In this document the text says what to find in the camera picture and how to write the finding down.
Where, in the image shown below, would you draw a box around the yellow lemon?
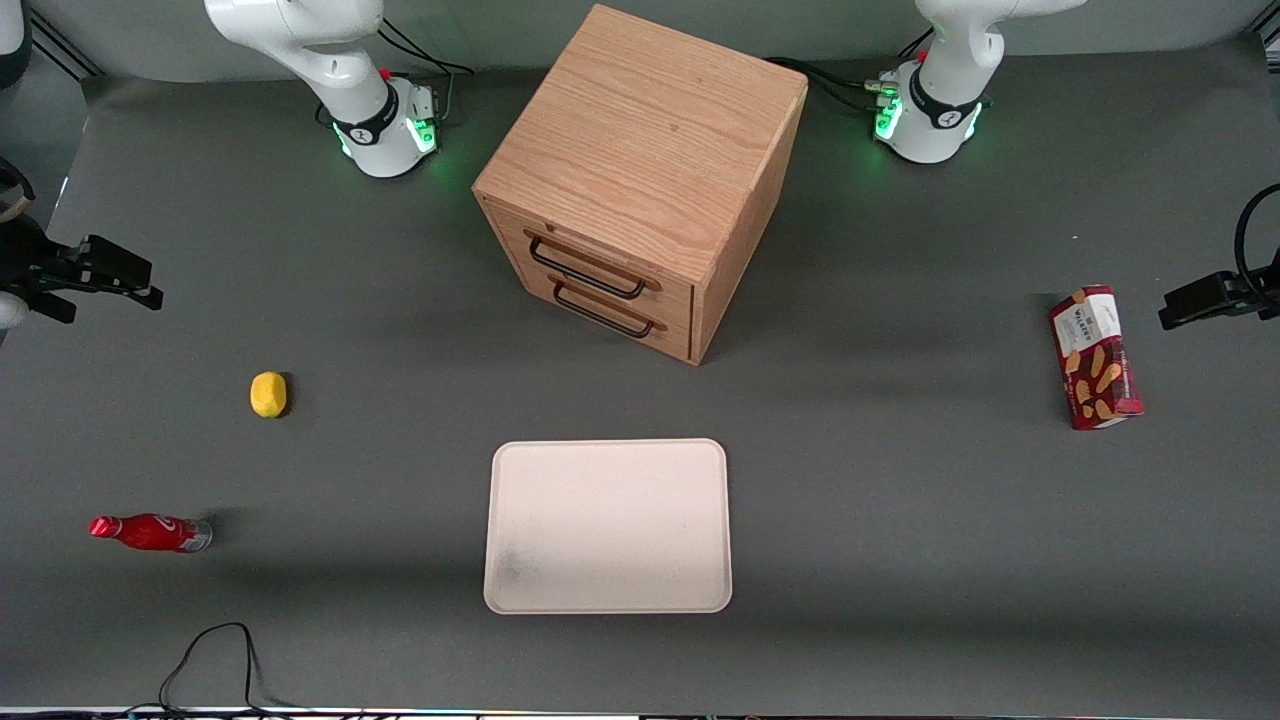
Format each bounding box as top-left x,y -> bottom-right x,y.
249,371 -> 290,419

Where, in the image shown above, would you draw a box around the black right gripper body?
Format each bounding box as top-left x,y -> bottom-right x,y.
0,215 -> 81,298

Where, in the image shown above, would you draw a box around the black frame rail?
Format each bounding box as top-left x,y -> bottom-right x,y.
22,5 -> 103,81

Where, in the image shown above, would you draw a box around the thin black looped cable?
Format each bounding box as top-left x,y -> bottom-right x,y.
158,622 -> 301,717

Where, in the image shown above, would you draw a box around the thick black arched cable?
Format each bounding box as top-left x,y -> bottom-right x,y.
1234,184 -> 1280,296

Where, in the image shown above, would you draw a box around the red cookie box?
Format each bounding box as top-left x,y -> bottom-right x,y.
1048,285 -> 1145,431

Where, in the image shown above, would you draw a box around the black right arm base cables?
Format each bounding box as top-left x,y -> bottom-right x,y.
375,15 -> 477,126

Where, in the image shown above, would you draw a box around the wooden drawer cabinet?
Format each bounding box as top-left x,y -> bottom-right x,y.
472,3 -> 809,367

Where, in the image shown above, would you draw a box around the beige plastic tray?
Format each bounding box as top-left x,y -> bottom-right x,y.
483,438 -> 733,615

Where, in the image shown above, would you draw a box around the black arm base cables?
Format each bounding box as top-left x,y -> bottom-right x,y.
765,28 -> 936,116
375,15 -> 477,126

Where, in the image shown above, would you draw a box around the long black drawer handle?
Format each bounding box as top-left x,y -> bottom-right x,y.
527,234 -> 649,301

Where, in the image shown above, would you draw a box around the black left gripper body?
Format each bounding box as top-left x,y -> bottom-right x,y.
1240,272 -> 1280,321

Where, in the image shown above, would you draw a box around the red coke bottle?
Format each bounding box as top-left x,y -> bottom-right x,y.
89,513 -> 214,554

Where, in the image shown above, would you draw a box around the short black drawer handle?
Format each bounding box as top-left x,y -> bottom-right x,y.
551,280 -> 657,339

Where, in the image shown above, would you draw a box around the black left arm base cables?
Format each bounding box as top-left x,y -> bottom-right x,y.
765,28 -> 936,116

